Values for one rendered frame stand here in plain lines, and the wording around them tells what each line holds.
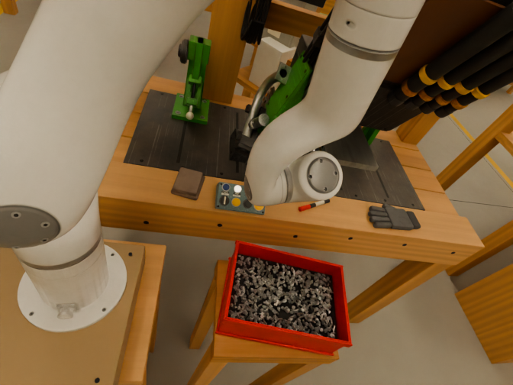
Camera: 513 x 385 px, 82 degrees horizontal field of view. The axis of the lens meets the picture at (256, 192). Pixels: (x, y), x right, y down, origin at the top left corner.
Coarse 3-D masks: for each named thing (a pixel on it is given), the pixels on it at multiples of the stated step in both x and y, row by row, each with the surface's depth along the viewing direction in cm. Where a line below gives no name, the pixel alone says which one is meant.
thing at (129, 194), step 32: (128, 192) 83; (160, 192) 86; (128, 224) 90; (160, 224) 90; (192, 224) 91; (224, 224) 92; (256, 224) 92; (288, 224) 93; (320, 224) 95; (352, 224) 99; (448, 224) 113; (384, 256) 112; (416, 256) 113; (448, 256) 114
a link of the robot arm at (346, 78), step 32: (320, 64) 37; (352, 64) 34; (384, 64) 34; (320, 96) 39; (352, 96) 37; (288, 128) 43; (320, 128) 41; (352, 128) 42; (256, 160) 46; (288, 160) 43; (256, 192) 49
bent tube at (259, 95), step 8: (280, 64) 88; (280, 72) 92; (288, 72) 90; (264, 80) 98; (272, 80) 94; (280, 80) 89; (264, 88) 99; (256, 96) 101; (256, 104) 101; (256, 112) 101; (248, 120) 100; (248, 128) 100; (248, 136) 100
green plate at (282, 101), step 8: (296, 64) 88; (304, 64) 83; (296, 72) 86; (304, 72) 81; (288, 80) 89; (296, 80) 84; (304, 80) 82; (280, 88) 93; (288, 88) 88; (296, 88) 83; (304, 88) 85; (272, 96) 97; (280, 96) 91; (288, 96) 86; (296, 96) 87; (272, 104) 95; (280, 104) 89; (288, 104) 88; (296, 104) 88; (272, 112) 93; (280, 112) 89
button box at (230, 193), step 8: (232, 184) 88; (216, 192) 90; (224, 192) 87; (232, 192) 88; (240, 192) 88; (216, 200) 87; (240, 200) 88; (216, 208) 86; (224, 208) 87; (232, 208) 87; (240, 208) 88; (248, 208) 88; (264, 208) 90
